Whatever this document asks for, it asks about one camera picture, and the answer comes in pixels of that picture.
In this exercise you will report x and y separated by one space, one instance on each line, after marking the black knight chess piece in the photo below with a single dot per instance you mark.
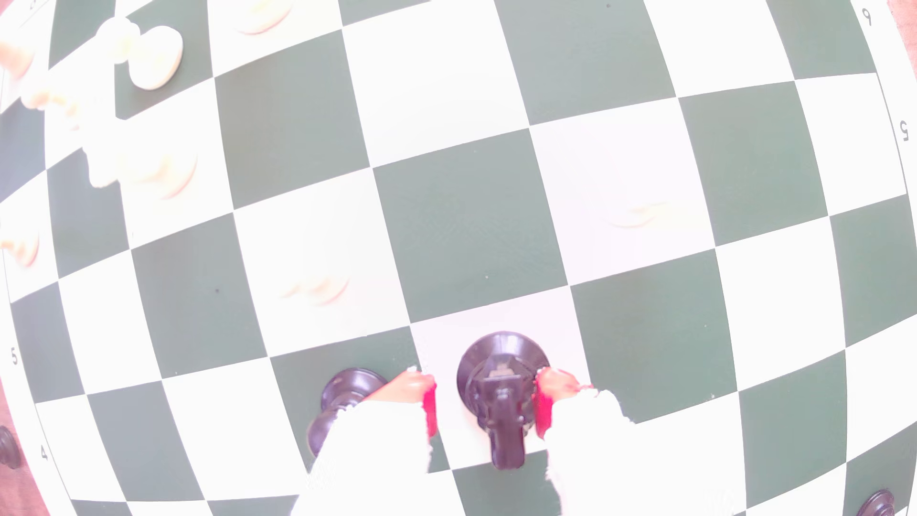
501 358

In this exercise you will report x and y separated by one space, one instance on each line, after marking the green white chess mat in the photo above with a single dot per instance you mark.
465 222

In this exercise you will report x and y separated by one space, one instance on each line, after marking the white knight chess piece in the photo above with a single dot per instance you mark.
161 175

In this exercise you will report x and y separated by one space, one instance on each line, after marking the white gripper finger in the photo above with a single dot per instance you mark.
602 459
380 459

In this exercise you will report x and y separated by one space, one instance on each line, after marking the white pawn chess piece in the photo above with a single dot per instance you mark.
634 216
25 249
154 57
322 290
39 97

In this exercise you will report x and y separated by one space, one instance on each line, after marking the white bishop chess piece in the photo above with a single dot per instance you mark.
265 14

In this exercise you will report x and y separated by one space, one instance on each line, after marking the white rook chess piece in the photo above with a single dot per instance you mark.
14 59

